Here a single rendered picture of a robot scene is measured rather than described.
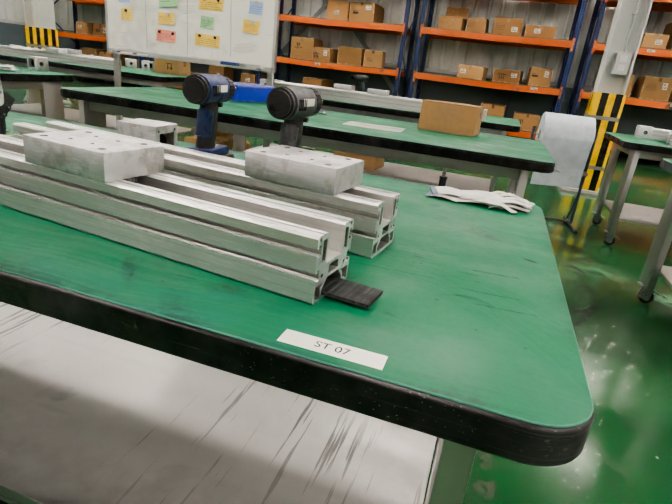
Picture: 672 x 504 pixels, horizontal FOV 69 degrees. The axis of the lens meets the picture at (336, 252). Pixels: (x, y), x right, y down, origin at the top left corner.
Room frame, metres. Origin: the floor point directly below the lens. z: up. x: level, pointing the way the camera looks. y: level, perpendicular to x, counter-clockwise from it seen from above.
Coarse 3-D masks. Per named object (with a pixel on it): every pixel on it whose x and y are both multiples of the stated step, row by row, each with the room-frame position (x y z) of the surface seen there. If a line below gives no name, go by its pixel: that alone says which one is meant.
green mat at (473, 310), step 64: (0, 256) 0.55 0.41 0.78; (64, 256) 0.57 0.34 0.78; (128, 256) 0.60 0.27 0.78; (384, 256) 0.71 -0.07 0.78; (448, 256) 0.75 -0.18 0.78; (512, 256) 0.78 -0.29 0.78; (192, 320) 0.45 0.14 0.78; (256, 320) 0.47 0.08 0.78; (320, 320) 0.48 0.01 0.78; (384, 320) 0.50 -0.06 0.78; (448, 320) 0.52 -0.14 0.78; (512, 320) 0.54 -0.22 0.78; (448, 384) 0.39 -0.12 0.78; (512, 384) 0.40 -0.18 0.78; (576, 384) 0.42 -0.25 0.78
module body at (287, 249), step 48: (0, 144) 0.84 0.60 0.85; (0, 192) 0.73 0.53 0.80; (48, 192) 0.69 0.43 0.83; (96, 192) 0.66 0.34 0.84; (144, 192) 0.62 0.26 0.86; (192, 192) 0.68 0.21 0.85; (240, 192) 0.67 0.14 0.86; (144, 240) 0.62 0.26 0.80; (192, 240) 0.60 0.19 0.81; (240, 240) 0.56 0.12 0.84; (288, 240) 0.53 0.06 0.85; (336, 240) 0.59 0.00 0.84; (288, 288) 0.53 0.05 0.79
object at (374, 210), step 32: (32, 128) 0.98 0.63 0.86; (64, 128) 1.05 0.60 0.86; (192, 160) 0.84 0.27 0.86; (224, 160) 0.89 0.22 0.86; (256, 192) 0.77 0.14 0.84; (288, 192) 0.75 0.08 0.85; (320, 192) 0.73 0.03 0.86; (352, 192) 0.79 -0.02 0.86; (384, 192) 0.77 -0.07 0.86; (384, 224) 0.73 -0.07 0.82
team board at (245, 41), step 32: (128, 0) 4.20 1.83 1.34; (160, 0) 4.12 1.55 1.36; (192, 0) 4.04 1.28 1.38; (224, 0) 3.96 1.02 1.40; (256, 0) 3.89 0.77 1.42; (128, 32) 4.20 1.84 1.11; (160, 32) 4.12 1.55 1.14; (192, 32) 4.04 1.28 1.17; (224, 32) 3.96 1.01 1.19; (256, 32) 3.88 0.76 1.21; (224, 64) 3.89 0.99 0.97; (256, 64) 3.89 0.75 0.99
